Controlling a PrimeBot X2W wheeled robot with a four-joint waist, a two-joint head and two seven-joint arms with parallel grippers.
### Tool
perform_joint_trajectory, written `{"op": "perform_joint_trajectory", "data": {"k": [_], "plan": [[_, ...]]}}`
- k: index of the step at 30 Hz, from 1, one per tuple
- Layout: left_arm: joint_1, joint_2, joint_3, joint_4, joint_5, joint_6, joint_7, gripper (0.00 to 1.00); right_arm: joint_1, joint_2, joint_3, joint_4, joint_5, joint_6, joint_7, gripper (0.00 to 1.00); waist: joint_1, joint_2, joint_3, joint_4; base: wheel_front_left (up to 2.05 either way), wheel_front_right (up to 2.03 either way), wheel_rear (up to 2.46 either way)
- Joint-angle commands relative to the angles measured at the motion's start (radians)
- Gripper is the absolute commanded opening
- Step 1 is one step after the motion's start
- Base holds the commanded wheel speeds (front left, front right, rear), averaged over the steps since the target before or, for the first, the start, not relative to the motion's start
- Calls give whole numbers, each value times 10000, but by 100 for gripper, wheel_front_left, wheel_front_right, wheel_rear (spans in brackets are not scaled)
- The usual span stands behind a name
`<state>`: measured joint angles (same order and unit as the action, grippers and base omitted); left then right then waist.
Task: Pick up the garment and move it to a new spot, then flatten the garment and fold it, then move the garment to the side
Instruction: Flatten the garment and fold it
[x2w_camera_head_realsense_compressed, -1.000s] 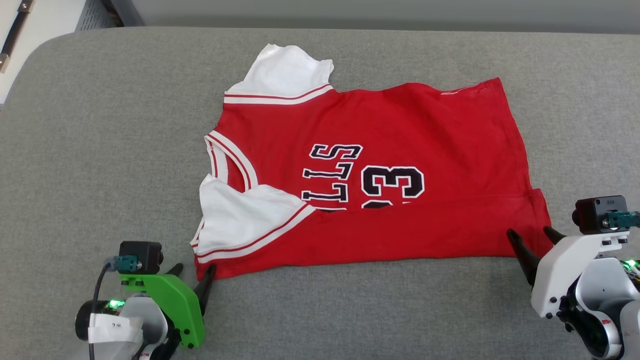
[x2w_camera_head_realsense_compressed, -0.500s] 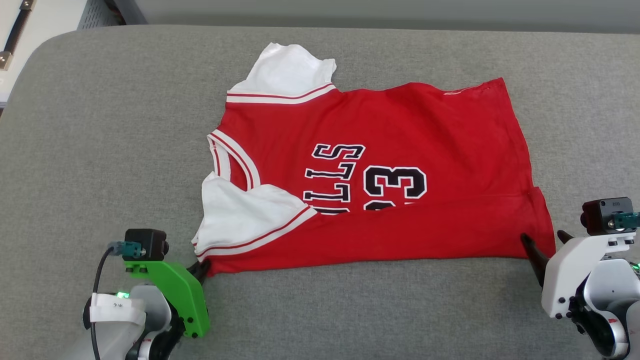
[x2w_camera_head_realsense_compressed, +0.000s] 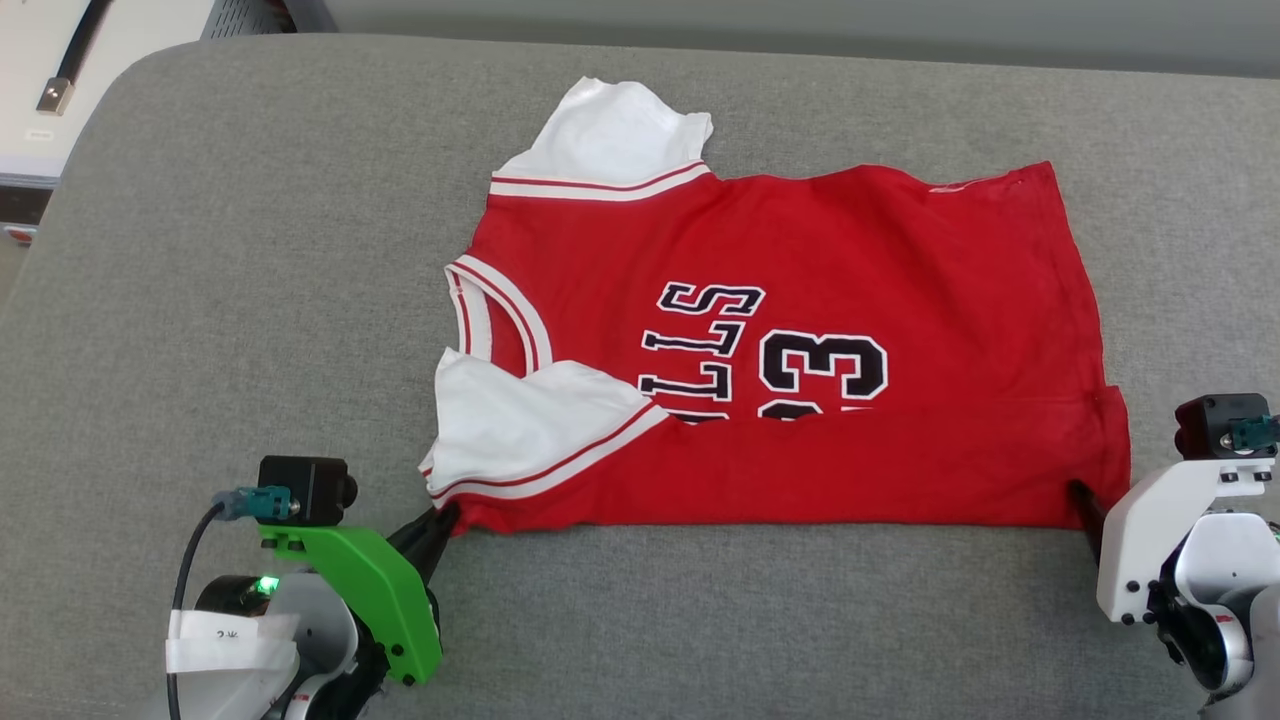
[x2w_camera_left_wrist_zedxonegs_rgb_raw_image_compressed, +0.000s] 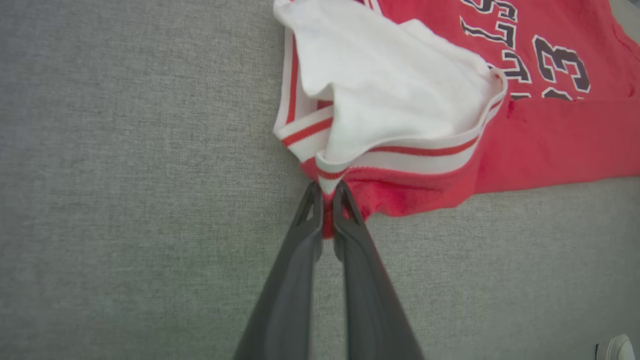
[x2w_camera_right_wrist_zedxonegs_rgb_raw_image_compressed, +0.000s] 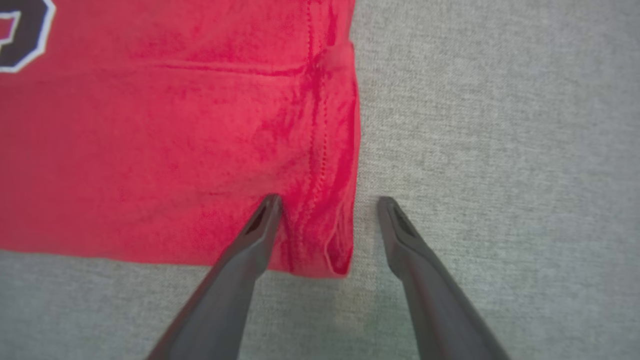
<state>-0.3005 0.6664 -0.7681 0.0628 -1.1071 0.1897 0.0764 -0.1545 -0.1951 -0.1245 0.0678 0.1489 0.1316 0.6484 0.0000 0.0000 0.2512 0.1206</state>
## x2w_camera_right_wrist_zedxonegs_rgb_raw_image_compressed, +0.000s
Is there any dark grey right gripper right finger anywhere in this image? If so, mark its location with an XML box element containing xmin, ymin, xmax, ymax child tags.
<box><xmin>376</xmin><ymin>196</ymin><xmax>512</xmax><ymax>360</ymax></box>

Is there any red Bulls basketball jersey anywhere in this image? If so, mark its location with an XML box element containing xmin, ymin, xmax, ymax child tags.
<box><xmin>0</xmin><ymin>0</ymin><xmax>362</xmax><ymax>279</ymax></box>

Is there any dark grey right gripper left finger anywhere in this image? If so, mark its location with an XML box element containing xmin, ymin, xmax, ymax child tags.
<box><xmin>145</xmin><ymin>194</ymin><xmax>284</xmax><ymax>360</ymax></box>

